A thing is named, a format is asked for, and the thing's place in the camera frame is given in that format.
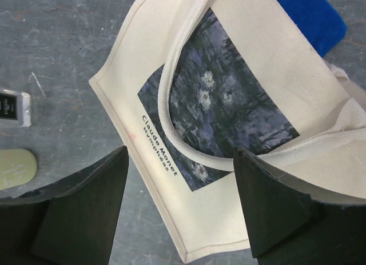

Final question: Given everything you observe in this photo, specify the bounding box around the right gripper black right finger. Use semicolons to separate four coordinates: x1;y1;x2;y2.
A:
233;148;365;264

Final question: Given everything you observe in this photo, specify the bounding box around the clear square bottle dark cap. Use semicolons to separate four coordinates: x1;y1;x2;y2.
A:
0;88;31;128

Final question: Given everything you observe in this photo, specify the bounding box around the beige canvas tote bag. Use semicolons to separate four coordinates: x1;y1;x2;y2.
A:
89;0;365;263

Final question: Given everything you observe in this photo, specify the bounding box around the blue cloth behind bag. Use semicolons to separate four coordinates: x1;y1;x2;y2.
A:
277;0;347;57

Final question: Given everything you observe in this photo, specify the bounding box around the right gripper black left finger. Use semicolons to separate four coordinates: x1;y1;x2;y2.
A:
1;147;129;264

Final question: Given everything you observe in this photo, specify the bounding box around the yellow green pump bottle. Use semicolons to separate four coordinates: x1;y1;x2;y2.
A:
1;149;38;190

